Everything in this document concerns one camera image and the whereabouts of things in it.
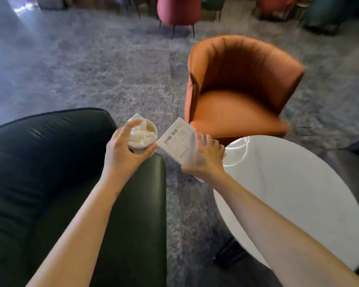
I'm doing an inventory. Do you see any person's left hand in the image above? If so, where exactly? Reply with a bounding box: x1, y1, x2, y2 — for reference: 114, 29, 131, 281
103, 119, 158, 182

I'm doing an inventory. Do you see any person's right hand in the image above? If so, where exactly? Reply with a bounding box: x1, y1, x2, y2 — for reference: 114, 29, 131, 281
181, 130, 226, 180

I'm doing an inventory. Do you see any white paper cup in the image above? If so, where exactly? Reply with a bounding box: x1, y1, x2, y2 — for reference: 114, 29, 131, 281
115, 119, 158, 155

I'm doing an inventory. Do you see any white cardboard box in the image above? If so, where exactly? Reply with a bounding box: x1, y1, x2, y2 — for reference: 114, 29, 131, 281
156, 117, 226, 183

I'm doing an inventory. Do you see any person's right forearm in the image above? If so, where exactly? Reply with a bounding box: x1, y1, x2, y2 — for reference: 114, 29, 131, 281
208, 173, 359, 287

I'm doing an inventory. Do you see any person's left forearm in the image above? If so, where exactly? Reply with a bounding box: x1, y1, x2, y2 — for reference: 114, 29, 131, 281
26, 173, 129, 287

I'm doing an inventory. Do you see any crumpled white tissue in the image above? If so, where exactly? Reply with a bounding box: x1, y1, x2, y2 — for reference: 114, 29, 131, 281
127, 113, 156, 148

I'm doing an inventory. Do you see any orange upholstered chair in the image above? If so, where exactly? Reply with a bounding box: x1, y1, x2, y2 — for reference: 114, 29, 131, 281
184, 35, 305, 147

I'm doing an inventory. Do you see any grey shaggy rug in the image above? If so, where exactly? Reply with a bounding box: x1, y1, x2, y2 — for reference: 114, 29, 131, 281
0, 7, 359, 287

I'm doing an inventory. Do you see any white round table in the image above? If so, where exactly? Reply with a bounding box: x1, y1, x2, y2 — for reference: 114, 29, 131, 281
212, 135, 359, 271

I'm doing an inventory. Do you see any black leather armchair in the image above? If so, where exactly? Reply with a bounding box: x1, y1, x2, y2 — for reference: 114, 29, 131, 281
0, 108, 167, 287

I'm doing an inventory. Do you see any pink upholstered chair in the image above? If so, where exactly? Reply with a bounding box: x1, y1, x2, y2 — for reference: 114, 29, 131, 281
156, 0, 203, 39

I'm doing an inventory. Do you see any dark green chair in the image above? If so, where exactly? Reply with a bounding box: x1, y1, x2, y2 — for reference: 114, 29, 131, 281
202, 0, 228, 22

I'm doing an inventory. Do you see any black leather chair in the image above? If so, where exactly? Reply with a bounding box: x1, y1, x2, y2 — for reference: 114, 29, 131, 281
320, 136, 359, 278

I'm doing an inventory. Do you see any red upholstered chair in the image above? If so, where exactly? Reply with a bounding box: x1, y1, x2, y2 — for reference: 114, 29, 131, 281
253, 0, 300, 21

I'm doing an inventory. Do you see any teal upholstered chair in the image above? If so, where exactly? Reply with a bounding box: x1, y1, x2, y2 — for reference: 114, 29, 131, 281
302, 0, 359, 35

